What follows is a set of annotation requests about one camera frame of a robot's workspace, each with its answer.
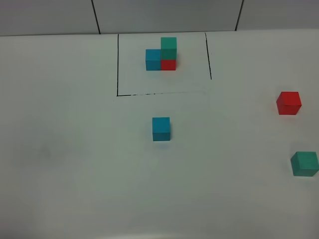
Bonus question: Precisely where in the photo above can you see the template red cube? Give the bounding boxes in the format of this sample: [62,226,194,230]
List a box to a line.
[160,59,176,71]

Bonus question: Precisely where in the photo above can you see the template blue cube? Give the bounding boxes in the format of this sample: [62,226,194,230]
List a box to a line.
[145,49,161,71]

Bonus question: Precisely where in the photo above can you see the template green cube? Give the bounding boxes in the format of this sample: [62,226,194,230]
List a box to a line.
[160,37,177,60]

